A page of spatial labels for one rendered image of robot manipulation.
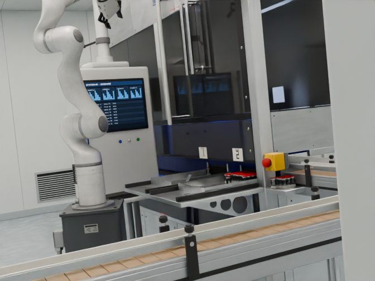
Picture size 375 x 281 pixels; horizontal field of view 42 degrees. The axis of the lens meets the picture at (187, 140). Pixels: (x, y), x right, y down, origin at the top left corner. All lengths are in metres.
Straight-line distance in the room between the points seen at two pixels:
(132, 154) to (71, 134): 0.80
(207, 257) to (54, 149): 6.46
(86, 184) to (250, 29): 0.98
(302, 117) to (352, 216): 1.71
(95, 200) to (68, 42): 0.69
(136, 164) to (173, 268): 1.95
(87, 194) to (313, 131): 1.06
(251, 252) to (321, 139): 1.28
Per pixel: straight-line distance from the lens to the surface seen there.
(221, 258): 1.09
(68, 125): 2.21
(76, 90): 2.15
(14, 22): 7.54
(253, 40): 2.14
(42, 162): 7.42
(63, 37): 2.09
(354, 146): 0.55
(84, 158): 2.18
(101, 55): 2.98
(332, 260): 2.14
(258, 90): 2.12
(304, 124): 2.27
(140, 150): 2.96
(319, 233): 1.24
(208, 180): 2.36
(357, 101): 0.54
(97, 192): 2.20
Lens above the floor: 1.23
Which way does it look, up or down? 3 degrees down
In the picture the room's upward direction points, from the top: 6 degrees counter-clockwise
